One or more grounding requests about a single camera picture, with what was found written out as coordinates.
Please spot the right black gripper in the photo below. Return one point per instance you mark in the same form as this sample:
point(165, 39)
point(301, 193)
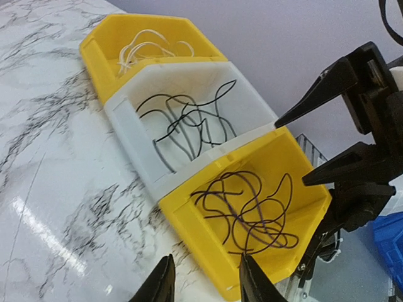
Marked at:
point(362, 173)

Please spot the near yellow storage bin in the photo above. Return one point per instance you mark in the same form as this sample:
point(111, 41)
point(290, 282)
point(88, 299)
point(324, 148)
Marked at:
point(250, 201)

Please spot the clear plastic storage bin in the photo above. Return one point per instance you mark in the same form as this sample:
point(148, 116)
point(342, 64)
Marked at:
point(175, 119)

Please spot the yellow storage bin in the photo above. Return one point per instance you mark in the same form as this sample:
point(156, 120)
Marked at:
point(250, 201)
point(123, 44)

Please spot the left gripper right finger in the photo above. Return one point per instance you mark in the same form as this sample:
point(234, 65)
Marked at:
point(255, 285)

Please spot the blue plastic crate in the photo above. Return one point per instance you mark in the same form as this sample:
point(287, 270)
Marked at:
point(387, 232)

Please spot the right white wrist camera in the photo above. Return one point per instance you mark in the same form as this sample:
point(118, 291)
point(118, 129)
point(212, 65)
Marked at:
point(397, 73)

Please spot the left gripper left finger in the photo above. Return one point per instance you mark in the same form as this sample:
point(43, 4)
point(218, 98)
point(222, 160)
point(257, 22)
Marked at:
point(160, 284)

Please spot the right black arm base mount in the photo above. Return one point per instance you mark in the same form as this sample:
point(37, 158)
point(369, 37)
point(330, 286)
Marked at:
point(324, 244)

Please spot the far yellow storage bin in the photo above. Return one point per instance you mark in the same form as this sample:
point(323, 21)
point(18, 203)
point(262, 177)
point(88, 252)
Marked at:
point(123, 44)

